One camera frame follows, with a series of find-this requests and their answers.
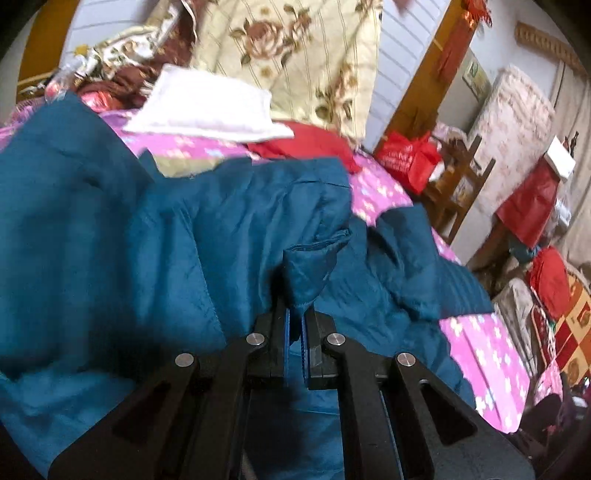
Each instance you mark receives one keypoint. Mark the white slatted headboard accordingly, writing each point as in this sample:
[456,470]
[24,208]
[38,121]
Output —
[405,39]

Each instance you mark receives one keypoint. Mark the wooden chair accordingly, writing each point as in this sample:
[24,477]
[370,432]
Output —
[449,199]

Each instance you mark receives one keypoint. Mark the red hanging decoration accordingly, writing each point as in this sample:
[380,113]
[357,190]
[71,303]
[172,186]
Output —
[473,13]

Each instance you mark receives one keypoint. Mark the brown patterned blanket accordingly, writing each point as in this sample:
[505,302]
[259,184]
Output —
[119,73]

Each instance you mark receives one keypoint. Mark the red ruffled pillow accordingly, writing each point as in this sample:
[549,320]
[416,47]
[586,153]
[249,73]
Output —
[309,142]

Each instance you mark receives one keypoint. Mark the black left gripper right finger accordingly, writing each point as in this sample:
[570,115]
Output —
[399,420]

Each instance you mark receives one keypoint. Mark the white folded cloth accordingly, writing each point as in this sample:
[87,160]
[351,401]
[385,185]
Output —
[191,102]

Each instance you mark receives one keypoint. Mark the pink lace cover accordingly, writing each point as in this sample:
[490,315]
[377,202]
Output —
[515,126]

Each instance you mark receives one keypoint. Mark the red shopping bag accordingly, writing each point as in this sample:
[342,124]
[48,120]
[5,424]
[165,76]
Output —
[411,162]

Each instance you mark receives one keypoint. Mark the red cloth on furniture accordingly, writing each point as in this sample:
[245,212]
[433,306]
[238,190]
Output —
[527,210]

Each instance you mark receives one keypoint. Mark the teal puffer jacket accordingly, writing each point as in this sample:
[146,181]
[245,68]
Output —
[161,258]

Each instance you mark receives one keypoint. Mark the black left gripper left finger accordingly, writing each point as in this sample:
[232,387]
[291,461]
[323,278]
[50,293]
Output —
[188,421]

